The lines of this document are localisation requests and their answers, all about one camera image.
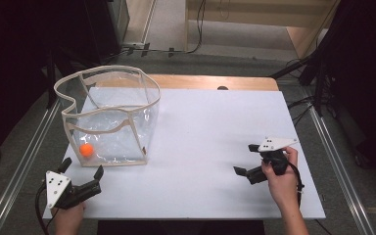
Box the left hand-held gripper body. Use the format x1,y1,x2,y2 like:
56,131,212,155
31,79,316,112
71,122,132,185
45,170,103,211

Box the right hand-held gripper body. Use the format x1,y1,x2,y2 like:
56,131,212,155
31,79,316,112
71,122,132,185
246,136,299,186

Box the orange ball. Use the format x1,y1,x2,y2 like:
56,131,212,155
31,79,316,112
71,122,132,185
78,142,95,159

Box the clear plastic bin beige trim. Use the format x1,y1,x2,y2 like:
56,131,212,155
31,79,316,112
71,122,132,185
53,65,162,168

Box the person's left hand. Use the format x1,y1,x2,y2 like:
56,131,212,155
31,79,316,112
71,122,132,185
50,201,87,230

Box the person's right hand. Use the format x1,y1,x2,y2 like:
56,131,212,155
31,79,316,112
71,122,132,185
260,146,300,211

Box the white table board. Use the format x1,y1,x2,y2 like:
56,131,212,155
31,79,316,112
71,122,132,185
42,86,327,220

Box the black tripod stand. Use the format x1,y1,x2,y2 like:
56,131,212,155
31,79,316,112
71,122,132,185
41,45,61,111
268,48,335,118

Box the dark cloth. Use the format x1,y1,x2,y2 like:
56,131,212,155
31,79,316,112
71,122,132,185
96,219,267,235

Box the light wooden furniture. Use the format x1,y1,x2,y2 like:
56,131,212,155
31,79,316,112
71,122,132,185
184,0,341,61

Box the black cabinet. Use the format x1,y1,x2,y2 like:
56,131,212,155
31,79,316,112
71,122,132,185
83,0,131,64

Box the metal floor rail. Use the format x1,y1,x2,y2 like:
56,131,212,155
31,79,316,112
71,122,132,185
0,97,62,235
305,105,376,235

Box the black floor cables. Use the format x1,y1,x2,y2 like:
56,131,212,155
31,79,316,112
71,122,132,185
286,93,317,127

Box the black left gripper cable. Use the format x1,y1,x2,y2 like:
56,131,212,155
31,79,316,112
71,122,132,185
34,183,60,235

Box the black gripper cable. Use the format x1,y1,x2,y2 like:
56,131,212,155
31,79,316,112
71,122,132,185
34,183,60,235
288,162,306,209

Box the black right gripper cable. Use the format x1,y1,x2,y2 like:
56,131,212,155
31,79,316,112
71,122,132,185
288,162,306,209

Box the black hanging cable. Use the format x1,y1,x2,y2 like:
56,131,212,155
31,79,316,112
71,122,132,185
185,0,208,55

